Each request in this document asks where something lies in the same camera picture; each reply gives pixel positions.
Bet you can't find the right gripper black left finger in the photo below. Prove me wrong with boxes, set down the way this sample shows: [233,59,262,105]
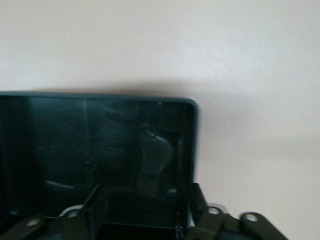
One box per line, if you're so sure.
[0,184,109,240]

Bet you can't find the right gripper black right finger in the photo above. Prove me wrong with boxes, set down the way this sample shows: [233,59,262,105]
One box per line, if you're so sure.
[189,182,291,240]

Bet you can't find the black rectangular plastic box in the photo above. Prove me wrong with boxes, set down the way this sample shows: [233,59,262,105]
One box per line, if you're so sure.
[0,90,201,240]

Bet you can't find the brown table cover sheet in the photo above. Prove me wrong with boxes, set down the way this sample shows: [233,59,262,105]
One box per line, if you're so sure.
[0,0,320,240]

